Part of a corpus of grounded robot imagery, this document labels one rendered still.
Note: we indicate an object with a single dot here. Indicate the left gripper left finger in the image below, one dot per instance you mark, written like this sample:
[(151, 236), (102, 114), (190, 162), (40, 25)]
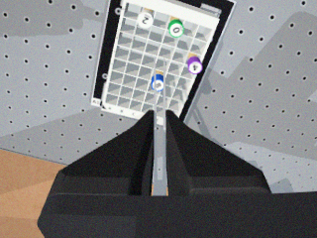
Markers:
[(116, 166)]

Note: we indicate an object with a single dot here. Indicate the green-capped vial with number 0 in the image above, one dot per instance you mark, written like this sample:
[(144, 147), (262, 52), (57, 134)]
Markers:
[(175, 27)]

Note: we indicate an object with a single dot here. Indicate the violet vial numbered 4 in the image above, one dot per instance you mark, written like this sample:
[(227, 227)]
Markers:
[(194, 63)]

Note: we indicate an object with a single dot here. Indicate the white grid rack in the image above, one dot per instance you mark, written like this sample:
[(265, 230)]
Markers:
[(155, 42)]

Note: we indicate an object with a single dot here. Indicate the grey flat base plate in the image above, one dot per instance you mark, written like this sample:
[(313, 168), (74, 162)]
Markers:
[(258, 98)]

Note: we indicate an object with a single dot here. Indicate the white vial cap numbered 2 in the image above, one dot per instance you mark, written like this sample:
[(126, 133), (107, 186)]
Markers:
[(146, 18)]

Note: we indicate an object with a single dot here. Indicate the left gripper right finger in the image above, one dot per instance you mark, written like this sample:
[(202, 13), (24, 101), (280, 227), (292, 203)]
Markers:
[(203, 167)]

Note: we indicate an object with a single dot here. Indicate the blue vial with number 8 cap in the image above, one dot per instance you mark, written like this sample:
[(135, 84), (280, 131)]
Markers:
[(159, 79)]

